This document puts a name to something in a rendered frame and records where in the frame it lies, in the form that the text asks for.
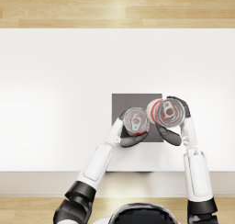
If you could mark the red can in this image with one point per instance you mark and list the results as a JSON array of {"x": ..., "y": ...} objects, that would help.
[
  {"x": 166, "y": 112},
  {"x": 136, "y": 121}
]

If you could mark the dark grey square mat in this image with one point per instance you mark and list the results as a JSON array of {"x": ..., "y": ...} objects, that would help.
[{"x": 122, "y": 103}]

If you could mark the dark round robot body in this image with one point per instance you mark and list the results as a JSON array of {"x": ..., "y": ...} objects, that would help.
[{"x": 142, "y": 214}]

